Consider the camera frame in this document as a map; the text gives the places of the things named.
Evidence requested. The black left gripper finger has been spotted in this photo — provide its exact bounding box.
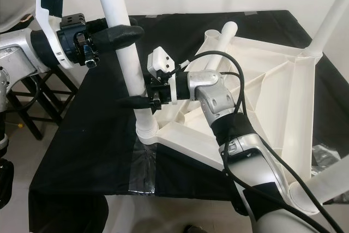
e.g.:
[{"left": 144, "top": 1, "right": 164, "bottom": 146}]
[{"left": 87, "top": 24, "right": 145, "bottom": 51}]

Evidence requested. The clear plastic bag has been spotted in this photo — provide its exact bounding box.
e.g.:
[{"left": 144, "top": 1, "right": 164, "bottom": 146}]
[{"left": 128, "top": 139, "right": 160, "bottom": 196}]

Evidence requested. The black tablecloth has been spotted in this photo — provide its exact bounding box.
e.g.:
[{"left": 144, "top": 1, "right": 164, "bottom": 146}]
[{"left": 28, "top": 9, "right": 349, "bottom": 233}]

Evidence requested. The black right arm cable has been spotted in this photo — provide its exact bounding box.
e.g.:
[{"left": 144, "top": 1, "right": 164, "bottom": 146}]
[{"left": 183, "top": 50, "right": 330, "bottom": 233}]

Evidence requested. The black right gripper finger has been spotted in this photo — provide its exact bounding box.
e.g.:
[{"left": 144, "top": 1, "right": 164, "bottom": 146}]
[{"left": 119, "top": 96, "right": 161, "bottom": 110}]

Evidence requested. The clear tape patch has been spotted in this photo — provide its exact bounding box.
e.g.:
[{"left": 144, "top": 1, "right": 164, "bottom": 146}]
[{"left": 311, "top": 143, "right": 341, "bottom": 174}]

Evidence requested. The black round stool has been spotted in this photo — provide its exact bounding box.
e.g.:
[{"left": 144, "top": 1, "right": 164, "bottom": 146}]
[{"left": 8, "top": 67, "right": 80, "bottom": 141}]

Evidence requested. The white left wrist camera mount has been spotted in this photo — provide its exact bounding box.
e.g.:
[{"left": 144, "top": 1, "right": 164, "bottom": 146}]
[{"left": 34, "top": 0, "right": 71, "bottom": 70}]

